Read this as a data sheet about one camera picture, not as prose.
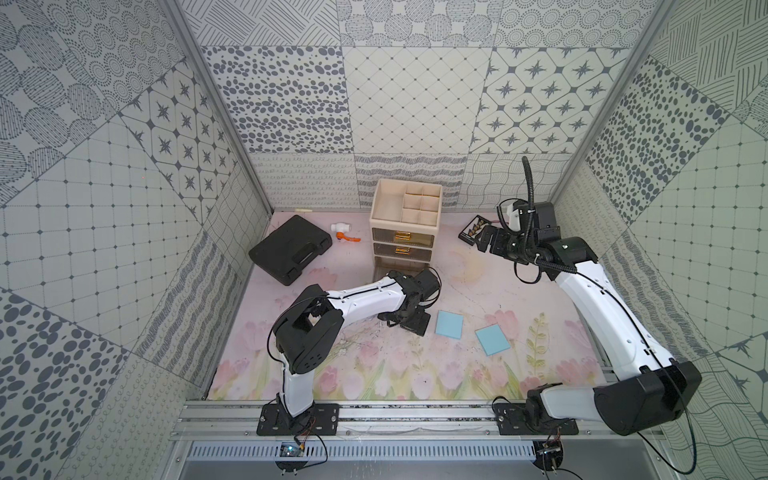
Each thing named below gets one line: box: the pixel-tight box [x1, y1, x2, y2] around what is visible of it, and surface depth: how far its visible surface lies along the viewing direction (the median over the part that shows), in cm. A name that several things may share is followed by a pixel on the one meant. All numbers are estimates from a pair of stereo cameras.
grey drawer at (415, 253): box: [373, 243, 433, 262], surface depth 95 cm
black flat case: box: [248, 215, 333, 286], surface depth 106 cm
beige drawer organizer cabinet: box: [369, 179, 443, 281], surface depth 91 cm
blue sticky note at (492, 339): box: [475, 324, 510, 356], surface depth 90 cm
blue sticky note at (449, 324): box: [435, 310, 464, 340], surface depth 92 cm
